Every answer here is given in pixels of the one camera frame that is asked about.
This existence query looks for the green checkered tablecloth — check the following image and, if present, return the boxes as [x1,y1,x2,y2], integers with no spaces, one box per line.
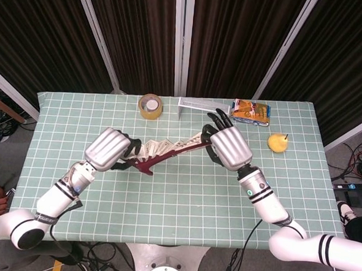
[7,82,356,260]

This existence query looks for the white partition post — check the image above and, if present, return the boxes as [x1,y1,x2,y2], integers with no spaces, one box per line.
[169,0,196,97]
[0,64,43,122]
[67,0,132,95]
[323,109,362,154]
[252,0,320,104]

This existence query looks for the brown wooden bar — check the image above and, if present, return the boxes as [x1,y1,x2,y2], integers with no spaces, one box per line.
[0,92,28,124]

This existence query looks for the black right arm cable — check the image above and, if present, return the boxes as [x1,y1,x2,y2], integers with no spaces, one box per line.
[215,216,263,271]

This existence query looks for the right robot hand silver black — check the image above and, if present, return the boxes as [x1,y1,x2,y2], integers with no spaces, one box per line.
[199,107,256,173]

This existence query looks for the orange blue snack packet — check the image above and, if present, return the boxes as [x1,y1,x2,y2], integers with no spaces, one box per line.
[229,97,272,128]

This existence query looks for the yellow packing tape roll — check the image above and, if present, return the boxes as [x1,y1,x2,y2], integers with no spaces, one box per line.
[137,93,164,121]

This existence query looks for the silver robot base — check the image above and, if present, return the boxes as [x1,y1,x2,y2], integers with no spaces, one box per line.
[123,242,212,271]

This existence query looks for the folding paper fan red ribs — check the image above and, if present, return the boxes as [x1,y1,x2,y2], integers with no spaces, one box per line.
[117,127,214,180]

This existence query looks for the white mesh wire rack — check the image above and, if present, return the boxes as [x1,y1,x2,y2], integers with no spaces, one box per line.
[177,97,233,124]

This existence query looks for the white black shoe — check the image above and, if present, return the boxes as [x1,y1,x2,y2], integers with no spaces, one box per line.
[336,200,358,227]

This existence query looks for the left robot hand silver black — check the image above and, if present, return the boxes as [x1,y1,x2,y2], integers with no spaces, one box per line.
[83,126,144,174]

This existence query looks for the yellow pear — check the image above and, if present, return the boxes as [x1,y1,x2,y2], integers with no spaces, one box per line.
[266,132,290,154]

